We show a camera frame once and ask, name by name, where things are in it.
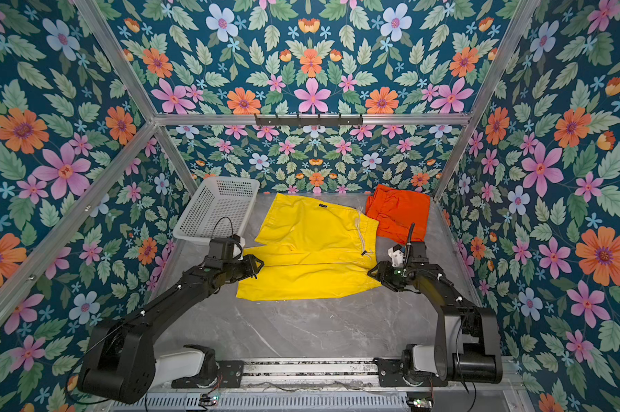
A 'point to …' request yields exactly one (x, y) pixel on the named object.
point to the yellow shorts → (312, 248)
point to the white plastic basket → (222, 209)
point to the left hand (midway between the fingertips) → (263, 258)
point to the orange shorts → (396, 210)
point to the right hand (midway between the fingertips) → (374, 274)
